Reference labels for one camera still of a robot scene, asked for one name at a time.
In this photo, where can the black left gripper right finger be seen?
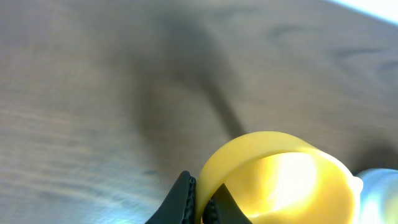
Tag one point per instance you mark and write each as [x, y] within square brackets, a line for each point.
[222, 209]

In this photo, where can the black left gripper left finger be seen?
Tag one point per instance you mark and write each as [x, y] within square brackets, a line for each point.
[179, 205]

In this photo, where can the yellow plastic scoop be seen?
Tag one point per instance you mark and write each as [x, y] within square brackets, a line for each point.
[275, 177]

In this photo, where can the white digital kitchen scale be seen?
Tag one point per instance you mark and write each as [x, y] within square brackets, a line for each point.
[378, 199]

